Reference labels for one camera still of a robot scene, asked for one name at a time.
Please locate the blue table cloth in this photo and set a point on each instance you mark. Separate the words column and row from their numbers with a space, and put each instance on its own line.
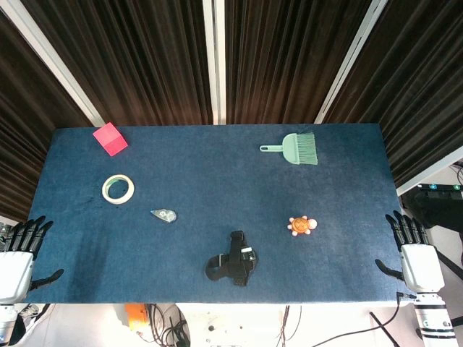
column 217, row 202

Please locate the orange device under table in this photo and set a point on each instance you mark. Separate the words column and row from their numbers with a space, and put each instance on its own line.
column 136, row 317

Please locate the orange turtle toy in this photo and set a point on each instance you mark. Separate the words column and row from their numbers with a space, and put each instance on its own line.
column 302, row 226

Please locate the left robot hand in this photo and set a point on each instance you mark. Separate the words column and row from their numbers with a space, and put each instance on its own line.
column 14, row 262

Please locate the dark brown pleated curtain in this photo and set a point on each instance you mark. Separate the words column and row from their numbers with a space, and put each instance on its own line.
column 144, row 58

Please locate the white curtain frame post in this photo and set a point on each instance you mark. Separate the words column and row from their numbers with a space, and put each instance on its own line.
column 54, row 65
column 349, row 61
column 214, row 61

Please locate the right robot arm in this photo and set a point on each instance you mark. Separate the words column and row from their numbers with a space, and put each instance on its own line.
column 432, row 318

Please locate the white tape roll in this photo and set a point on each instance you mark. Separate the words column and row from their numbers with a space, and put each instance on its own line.
column 118, row 189

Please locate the blue correction tape dispenser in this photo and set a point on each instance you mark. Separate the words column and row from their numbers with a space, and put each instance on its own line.
column 164, row 215

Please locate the black equipment with teal lights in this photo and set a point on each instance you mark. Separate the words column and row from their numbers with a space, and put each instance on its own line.
column 434, row 202

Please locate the green dustpan with brush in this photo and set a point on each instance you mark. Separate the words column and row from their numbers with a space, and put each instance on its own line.
column 298, row 149

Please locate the red cube block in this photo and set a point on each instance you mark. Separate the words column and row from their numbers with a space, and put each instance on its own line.
column 110, row 139

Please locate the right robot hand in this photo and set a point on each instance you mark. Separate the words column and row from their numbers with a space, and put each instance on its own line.
column 419, row 264

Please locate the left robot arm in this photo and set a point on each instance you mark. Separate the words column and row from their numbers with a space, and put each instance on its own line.
column 6, row 321

